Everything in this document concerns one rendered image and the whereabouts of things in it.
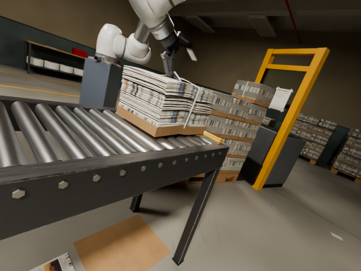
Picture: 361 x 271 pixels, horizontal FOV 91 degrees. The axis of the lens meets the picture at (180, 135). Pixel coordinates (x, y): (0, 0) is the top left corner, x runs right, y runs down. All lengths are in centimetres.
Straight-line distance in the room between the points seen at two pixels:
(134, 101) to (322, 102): 765
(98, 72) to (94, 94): 16
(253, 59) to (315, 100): 300
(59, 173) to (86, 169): 5
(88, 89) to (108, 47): 34
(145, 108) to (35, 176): 46
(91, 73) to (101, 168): 115
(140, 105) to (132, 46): 80
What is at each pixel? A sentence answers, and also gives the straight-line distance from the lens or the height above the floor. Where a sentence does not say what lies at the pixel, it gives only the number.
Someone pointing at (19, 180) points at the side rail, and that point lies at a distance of 40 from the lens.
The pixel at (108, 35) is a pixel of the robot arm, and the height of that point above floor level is 119.
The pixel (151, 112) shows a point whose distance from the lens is 71.
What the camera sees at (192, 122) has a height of 87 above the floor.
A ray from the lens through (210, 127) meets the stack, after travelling 187.
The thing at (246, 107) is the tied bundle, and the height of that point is 100.
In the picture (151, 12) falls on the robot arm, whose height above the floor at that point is 122.
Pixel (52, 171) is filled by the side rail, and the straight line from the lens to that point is 42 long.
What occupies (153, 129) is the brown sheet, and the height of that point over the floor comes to 83.
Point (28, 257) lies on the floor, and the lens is 132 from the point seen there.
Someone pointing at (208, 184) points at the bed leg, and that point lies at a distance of 97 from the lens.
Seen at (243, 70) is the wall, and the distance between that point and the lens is 905.
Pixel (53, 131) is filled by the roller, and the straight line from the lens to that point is 64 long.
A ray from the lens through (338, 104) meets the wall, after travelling 810.
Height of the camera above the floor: 102
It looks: 16 degrees down
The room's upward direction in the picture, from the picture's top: 18 degrees clockwise
